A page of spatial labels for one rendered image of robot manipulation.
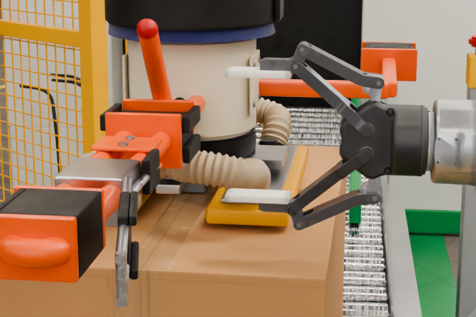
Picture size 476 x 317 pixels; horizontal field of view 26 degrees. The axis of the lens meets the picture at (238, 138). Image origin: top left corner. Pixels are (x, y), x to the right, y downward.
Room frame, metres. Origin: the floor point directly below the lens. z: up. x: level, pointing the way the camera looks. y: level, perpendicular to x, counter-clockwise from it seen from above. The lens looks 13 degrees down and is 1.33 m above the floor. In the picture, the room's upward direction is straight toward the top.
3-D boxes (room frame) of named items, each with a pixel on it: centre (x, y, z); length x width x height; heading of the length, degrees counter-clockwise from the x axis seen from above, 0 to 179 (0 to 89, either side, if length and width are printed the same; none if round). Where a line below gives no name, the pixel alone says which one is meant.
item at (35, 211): (0.76, 0.15, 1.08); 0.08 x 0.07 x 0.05; 172
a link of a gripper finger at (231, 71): (1.08, -0.02, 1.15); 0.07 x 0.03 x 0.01; 82
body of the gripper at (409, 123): (1.06, -0.15, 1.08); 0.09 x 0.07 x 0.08; 82
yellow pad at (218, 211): (1.34, -0.03, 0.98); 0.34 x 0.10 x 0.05; 172
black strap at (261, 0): (1.35, 0.06, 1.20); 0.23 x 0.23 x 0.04
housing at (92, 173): (0.89, 0.12, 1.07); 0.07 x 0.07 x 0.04; 82
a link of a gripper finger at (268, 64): (1.08, -0.05, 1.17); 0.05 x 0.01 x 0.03; 82
